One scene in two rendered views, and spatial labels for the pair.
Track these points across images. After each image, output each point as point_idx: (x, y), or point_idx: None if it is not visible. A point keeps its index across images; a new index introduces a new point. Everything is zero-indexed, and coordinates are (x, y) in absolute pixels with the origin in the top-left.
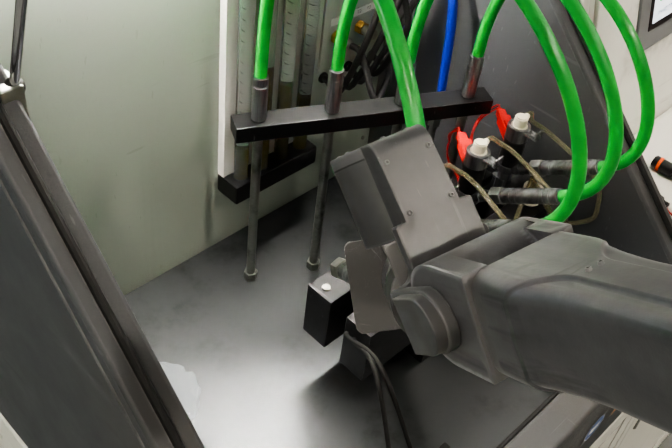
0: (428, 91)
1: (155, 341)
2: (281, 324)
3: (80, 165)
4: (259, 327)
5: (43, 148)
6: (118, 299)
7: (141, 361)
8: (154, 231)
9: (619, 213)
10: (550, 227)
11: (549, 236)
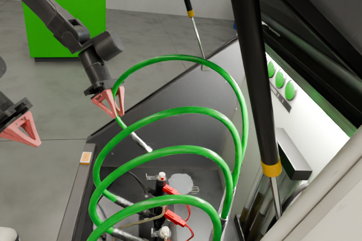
0: None
1: (203, 197)
2: (186, 231)
3: None
4: (189, 224)
5: (192, 70)
6: (161, 90)
7: (150, 97)
8: (235, 196)
9: None
10: (68, 22)
11: (67, 19)
